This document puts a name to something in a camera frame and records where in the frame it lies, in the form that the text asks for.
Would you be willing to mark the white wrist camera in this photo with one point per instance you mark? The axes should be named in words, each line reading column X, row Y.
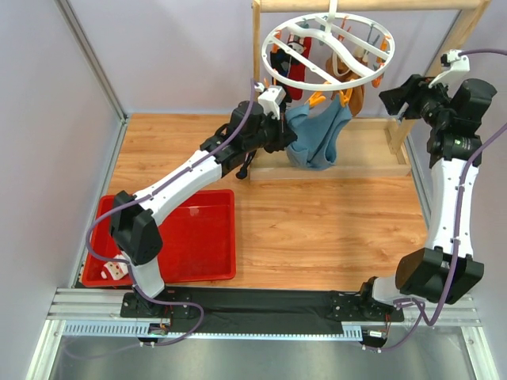
column 269, row 98
column 455, row 65

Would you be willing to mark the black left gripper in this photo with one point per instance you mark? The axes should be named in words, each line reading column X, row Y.
column 283, row 132

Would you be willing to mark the white round clip hanger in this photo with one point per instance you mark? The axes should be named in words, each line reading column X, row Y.
column 364, row 45

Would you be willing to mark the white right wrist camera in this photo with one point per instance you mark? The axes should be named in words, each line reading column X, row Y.
column 455, row 65

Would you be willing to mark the teal blue sock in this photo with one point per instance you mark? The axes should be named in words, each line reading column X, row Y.
column 316, row 144

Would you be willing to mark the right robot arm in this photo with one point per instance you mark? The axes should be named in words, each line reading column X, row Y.
column 443, row 270

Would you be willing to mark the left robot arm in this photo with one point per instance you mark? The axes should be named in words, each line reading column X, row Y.
column 136, row 218

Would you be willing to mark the wooden rack frame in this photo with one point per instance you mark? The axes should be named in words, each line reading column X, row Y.
column 367, row 147

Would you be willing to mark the aluminium rail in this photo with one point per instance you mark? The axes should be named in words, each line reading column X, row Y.
column 96, row 314

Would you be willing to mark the black sock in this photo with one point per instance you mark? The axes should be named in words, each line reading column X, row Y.
column 243, row 171
column 280, row 61

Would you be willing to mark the red santa sock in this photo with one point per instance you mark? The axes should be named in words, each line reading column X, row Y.
column 297, row 70
column 114, row 270

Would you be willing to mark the orange clip front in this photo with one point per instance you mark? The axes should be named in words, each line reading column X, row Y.
column 315, row 99

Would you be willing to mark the black base mat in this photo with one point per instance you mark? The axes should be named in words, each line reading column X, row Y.
column 253, row 311

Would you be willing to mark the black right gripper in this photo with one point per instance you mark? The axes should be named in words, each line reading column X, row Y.
column 398, row 96

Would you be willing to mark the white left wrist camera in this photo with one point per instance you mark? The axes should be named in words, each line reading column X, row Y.
column 269, row 98

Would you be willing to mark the red plastic bin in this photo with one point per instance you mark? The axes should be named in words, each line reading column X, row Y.
column 198, row 243

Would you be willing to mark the brown cream hanging sock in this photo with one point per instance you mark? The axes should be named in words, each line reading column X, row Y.
column 340, row 71

